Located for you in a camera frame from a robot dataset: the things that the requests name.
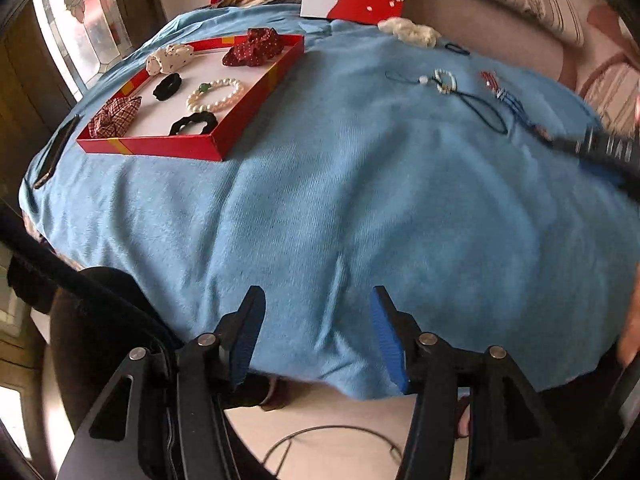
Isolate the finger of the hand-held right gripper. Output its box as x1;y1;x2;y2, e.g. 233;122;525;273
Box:
550;129;640;197

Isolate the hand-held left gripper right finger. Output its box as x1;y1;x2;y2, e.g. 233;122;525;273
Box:
369;285;596;480

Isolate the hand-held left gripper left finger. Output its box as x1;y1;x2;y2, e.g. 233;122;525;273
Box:
57;285;266;480

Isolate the red and blue beaded strap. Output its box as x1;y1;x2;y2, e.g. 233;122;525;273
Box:
481;70;556;143

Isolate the red cardboard tray box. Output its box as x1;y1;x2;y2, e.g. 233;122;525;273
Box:
76;34;306;162

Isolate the pink floral cushion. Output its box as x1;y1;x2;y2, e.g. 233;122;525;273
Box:
575;5;640;131

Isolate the person's foot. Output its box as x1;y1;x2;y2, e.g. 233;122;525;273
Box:
452;395;473;441

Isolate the dark chair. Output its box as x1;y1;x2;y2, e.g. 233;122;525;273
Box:
0;210;241;480

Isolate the blue cloth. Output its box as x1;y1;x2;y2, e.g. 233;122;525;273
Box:
19;5;640;401

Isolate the beige sofa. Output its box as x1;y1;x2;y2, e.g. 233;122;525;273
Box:
405;0;640;126

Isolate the large black scrunchie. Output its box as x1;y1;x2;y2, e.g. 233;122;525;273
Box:
168;110;219;137

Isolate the white fluffy scrunchie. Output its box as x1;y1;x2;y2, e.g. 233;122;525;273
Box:
377;16;443;49

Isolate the red plaid scrunchie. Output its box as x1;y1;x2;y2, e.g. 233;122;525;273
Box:
88;96;142;139

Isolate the small black scrunchie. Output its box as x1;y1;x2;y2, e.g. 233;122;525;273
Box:
152;73;183;102

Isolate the dark smartphone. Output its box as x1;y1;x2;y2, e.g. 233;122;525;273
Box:
33;115;81;190

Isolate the cream dotted scrunchie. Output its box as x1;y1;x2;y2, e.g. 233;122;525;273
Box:
146;44;195;77

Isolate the dark red dotted scrunchie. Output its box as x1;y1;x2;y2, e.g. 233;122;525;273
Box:
222;27;286;67

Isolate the frosted glass window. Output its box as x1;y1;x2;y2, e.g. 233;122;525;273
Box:
32;0;133;101

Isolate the black floor cable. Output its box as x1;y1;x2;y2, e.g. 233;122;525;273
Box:
262;425;406;480

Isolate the white bead bracelet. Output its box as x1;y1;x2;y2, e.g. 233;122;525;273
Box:
433;68;459;94

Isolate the black cord strap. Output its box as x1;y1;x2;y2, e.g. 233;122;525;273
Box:
385;71;508;136

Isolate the pearl bracelet with green bead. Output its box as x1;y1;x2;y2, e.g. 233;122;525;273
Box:
186;78;246;115

